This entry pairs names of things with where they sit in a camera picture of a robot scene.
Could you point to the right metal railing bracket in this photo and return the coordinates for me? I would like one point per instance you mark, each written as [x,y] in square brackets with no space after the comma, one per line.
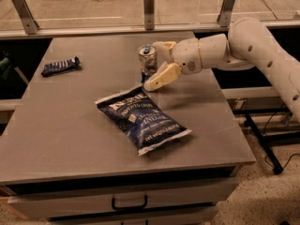
[225,14]

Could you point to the middle metal railing bracket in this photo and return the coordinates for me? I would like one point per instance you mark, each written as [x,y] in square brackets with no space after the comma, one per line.
[149,14]

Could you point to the dark blue snack bar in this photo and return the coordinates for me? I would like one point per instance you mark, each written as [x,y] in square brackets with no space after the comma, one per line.
[61,67]

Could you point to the black floor stand leg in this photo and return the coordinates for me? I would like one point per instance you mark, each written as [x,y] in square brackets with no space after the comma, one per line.
[277,168]

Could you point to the silver blue redbull can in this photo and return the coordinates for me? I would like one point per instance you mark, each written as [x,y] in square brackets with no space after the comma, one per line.
[148,57]

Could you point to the metal railing bracket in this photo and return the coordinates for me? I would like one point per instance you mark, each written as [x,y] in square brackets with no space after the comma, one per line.
[149,14]
[30,26]
[225,14]

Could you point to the upper drawer with black handle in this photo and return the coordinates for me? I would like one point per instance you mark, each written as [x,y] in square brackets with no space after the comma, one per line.
[112,199]

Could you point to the lower drawer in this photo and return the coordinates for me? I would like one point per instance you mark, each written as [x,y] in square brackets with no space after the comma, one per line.
[175,216]

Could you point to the left metal railing bracket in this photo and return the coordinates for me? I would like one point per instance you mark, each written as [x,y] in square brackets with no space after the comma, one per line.
[30,26]

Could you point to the blue chip bag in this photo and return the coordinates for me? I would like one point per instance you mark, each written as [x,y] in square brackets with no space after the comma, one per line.
[140,118]

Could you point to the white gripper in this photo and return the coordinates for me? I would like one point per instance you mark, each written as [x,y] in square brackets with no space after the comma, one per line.
[186,56]

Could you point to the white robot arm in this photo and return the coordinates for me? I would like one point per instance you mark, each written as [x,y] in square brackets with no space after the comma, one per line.
[248,44]

